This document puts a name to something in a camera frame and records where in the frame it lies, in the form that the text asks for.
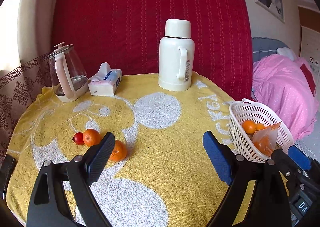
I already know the grey-blue headboard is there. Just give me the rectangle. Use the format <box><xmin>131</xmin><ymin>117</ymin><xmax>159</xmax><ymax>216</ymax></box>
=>
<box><xmin>251</xmin><ymin>37</ymin><xmax>291</xmax><ymax>63</ymax></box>

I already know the plastic bag of oranges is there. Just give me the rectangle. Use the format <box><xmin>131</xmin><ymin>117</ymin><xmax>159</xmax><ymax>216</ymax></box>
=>
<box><xmin>251</xmin><ymin>121</ymin><xmax>282</xmax><ymax>157</ymax></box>

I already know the red tomato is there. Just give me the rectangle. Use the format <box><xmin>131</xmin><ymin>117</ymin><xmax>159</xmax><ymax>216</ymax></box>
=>
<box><xmin>72</xmin><ymin>132</ymin><xmax>86</xmax><ymax>145</ymax></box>

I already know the white pillow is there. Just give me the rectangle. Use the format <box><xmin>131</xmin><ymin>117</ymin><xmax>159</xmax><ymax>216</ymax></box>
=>
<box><xmin>276</xmin><ymin>47</ymin><xmax>298</xmax><ymax>62</ymax></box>

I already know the red cloth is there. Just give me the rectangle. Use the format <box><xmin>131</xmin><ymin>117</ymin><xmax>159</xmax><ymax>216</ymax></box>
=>
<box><xmin>299</xmin><ymin>63</ymin><xmax>316</xmax><ymax>90</ymax></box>

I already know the tissue pack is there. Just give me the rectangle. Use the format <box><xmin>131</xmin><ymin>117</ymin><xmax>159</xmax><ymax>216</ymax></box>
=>
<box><xmin>88</xmin><ymin>62</ymin><xmax>123</xmax><ymax>97</ymax></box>

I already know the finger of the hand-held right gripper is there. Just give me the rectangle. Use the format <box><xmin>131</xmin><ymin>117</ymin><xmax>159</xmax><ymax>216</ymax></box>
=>
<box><xmin>271</xmin><ymin>149</ymin><xmax>293</xmax><ymax>177</ymax></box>
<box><xmin>287</xmin><ymin>145</ymin><xmax>312</xmax><ymax>170</ymax></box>

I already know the white plastic basket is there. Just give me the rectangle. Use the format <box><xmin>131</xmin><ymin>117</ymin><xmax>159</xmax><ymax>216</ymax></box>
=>
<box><xmin>229</xmin><ymin>98</ymin><xmax>295</xmax><ymax>163</ymax></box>

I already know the patterned beige curtain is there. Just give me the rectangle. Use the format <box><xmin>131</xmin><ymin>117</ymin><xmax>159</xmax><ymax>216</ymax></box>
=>
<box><xmin>0</xmin><ymin>0</ymin><xmax>58</xmax><ymax>159</ymax></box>

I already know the glass kettle with pink handle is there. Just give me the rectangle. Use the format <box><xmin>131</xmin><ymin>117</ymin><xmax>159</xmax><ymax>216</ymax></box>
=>
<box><xmin>47</xmin><ymin>43</ymin><xmax>88</xmax><ymax>103</ymax></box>

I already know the pink dotted blanket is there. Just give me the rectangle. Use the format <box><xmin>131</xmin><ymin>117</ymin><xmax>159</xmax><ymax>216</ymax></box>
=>
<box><xmin>251</xmin><ymin>54</ymin><xmax>320</xmax><ymax>140</ymax></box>

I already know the black smartphone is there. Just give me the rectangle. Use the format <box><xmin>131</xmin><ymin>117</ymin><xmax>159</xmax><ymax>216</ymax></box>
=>
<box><xmin>0</xmin><ymin>154</ymin><xmax>17</xmax><ymax>200</ymax></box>

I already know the red quilted cover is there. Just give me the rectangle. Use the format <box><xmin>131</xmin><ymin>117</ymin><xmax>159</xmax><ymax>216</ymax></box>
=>
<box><xmin>51</xmin><ymin>0</ymin><xmax>253</xmax><ymax>101</ymax></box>

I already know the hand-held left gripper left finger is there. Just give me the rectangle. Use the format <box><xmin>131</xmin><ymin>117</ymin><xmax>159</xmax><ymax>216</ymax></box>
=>
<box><xmin>27</xmin><ymin>131</ymin><xmax>116</xmax><ymax>227</ymax></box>

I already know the cream thermos flask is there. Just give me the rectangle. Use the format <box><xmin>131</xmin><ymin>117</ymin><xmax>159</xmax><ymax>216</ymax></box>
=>
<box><xmin>158</xmin><ymin>19</ymin><xmax>195</xmax><ymax>92</ymax></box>

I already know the yellow and white towel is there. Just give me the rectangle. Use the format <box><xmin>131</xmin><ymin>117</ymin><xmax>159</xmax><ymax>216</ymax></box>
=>
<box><xmin>5</xmin><ymin>72</ymin><xmax>287</xmax><ymax>227</ymax></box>

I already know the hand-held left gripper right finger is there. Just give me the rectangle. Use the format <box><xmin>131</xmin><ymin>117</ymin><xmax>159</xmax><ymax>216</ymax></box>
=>
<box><xmin>202</xmin><ymin>130</ymin><xmax>292</xmax><ymax>227</ymax></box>

